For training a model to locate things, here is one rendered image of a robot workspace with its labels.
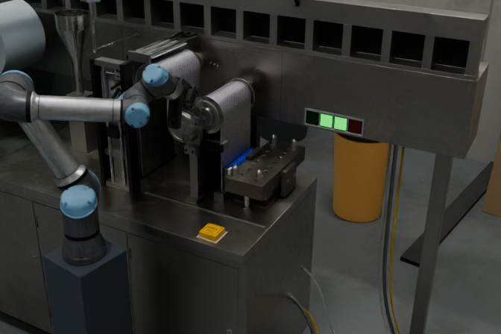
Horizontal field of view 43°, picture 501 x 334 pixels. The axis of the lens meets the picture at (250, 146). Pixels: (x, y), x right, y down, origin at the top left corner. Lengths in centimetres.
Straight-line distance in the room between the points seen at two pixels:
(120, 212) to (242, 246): 52
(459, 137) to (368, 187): 167
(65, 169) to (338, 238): 216
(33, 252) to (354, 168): 197
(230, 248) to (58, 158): 66
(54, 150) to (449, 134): 139
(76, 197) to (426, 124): 127
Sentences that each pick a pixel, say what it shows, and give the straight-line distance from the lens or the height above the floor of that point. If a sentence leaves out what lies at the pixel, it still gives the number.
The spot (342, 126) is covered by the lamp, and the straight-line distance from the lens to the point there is 254.
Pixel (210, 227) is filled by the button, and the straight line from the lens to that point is 232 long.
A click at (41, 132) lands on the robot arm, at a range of 219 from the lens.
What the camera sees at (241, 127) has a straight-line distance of 255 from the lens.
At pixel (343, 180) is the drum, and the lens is 404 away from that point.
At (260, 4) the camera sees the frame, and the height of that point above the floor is 161.
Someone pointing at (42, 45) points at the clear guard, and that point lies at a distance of 309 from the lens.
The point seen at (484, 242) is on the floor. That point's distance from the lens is 418.
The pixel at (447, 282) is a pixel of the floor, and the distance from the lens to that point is 377.
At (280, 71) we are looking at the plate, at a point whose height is 135.
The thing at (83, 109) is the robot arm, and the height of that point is 144.
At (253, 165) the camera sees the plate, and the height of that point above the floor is 103.
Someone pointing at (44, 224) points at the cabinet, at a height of 72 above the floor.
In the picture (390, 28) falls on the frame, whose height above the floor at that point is 158.
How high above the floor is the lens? 216
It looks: 25 degrees down
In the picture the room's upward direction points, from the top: 1 degrees clockwise
